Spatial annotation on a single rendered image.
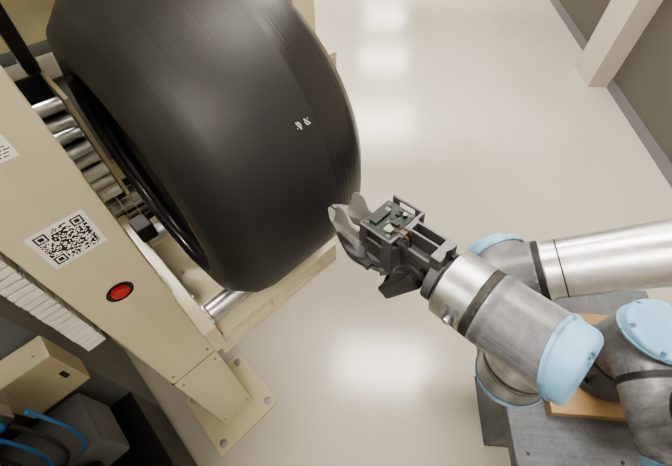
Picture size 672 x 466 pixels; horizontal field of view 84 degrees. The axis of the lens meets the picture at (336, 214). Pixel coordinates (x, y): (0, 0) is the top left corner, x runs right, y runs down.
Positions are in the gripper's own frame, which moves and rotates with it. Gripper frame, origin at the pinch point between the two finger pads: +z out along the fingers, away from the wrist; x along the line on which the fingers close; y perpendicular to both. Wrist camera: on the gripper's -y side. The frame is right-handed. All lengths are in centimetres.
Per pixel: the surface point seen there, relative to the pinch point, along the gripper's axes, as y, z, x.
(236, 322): -31.3, 15.9, 18.5
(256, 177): 12.5, 3.0, 9.9
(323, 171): 7.9, 1.7, 0.1
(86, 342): -19, 25, 41
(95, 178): -13, 63, 23
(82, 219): 7.1, 21.0, 28.7
